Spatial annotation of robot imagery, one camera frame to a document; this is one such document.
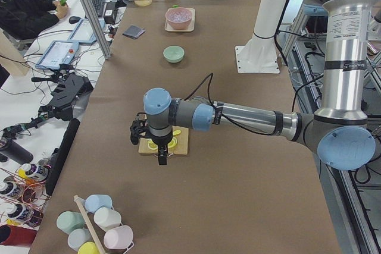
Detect grey cup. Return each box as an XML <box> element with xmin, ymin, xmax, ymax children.
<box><xmin>67</xmin><ymin>228</ymin><xmax>92</xmax><ymax>251</ymax></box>

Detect white cup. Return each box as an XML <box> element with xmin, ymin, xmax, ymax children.
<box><xmin>93</xmin><ymin>207</ymin><xmax>121</xmax><ymax>231</ymax></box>

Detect grey folded cloths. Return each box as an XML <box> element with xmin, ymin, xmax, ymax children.
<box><xmin>122</xmin><ymin>25</ymin><xmax>145</xmax><ymax>39</ymax></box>

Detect person in black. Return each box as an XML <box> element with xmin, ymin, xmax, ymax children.
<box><xmin>1</xmin><ymin>0</ymin><xmax>68</xmax><ymax>40</ymax></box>

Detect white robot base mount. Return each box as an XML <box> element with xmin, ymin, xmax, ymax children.
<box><xmin>235</xmin><ymin>0</ymin><xmax>288</xmax><ymax>74</ymax></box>

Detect blue teach pendant near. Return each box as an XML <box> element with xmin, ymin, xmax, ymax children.
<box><xmin>35</xmin><ymin>40</ymin><xmax>79</xmax><ymax>70</ymax></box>

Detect aluminium frame post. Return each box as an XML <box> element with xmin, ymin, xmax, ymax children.
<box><xmin>80</xmin><ymin>0</ymin><xmax>111</xmax><ymax>60</ymax></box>

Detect blue cup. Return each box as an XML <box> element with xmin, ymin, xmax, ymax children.
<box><xmin>85</xmin><ymin>194</ymin><xmax>113</xmax><ymax>214</ymax></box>

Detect mint green bowl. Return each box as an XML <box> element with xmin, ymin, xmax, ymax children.
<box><xmin>163</xmin><ymin>45</ymin><xmax>185</xmax><ymax>64</ymax></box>

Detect blue teach pendant far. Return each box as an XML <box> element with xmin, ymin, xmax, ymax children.
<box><xmin>68</xmin><ymin>18</ymin><xmax>96</xmax><ymax>45</ymax></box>

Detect pink bowl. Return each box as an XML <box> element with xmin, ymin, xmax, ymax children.
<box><xmin>165</xmin><ymin>7</ymin><xmax>192</xmax><ymax>30</ymax></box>

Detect blue teach pendant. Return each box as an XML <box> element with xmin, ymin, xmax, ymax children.
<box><xmin>35</xmin><ymin>40</ymin><xmax>79</xmax><ymax>70</ymax></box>
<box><xmin>68</xmin><ymin>18</ymin><xmax>96</xmax><ymax>45</ymax></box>

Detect black computer mouse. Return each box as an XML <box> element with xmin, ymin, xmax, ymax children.
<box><xmin>68</xmin><ymin>16</ymin><xmax>81</xmax><ymax>24</ymax></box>

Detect lemon slices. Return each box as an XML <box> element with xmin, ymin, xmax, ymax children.
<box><xmin>147</xmin><ymin>137</ymin><xmax>178</xmax><ymax>150</ymax></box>

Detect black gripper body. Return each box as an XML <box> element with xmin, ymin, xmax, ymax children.
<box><xmin>130</xmin><ymin>112</ymin><xmax>149</xmax><ymax>145</ymax></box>

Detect pink cup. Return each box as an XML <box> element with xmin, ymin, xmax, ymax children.
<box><xmin>104</xmin><ymin>225</ymin><xmax>134</xmax><ymax>250</ymax></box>

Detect beige plastic tray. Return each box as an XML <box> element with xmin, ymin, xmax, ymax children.
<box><xmin>164</xmin><ymin>7</ymin><xmax>195</xmax><ymax>32</ymax></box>

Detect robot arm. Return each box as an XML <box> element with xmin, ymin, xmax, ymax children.
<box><xmin>130</xmin><ymin>0</ymin><xmax>379</xmax><ymax>170</ymax></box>

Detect wooden cutting board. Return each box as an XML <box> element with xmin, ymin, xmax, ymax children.
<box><xmin>138</xmin><ymin>127</ymin><xmax>189</xmax><ymax>155</ymax></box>

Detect pile of ice cubes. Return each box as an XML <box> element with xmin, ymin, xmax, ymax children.
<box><xmin>167</xmin><ymin>10</ymin><xmax>192</xmax><ymax>23</ymax></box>

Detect yellow cup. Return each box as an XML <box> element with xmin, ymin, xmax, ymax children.
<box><xmin>77</xmin><ymin>242</ymin><xmax>100</xmax><ymax>254</ymax></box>

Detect black keyboard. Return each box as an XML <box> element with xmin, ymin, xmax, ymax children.
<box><xmin>91</xmin><ymin>0</ymin><xmax>105</xmax><ymax>18</ymax></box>

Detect green cup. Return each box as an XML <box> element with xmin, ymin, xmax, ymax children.
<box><xmin>56</xmin><ymin>211</ymin><xmax>85</xmax><ymax>234</ymax></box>

